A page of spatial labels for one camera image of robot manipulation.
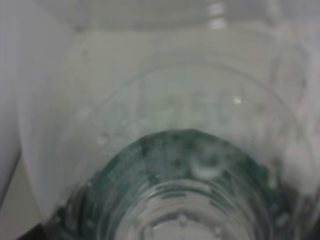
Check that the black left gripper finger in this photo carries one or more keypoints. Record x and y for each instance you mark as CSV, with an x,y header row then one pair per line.
x,y
38,232

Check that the clear water bottle green label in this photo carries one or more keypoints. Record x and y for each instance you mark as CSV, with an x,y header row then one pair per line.
x,y
171,119

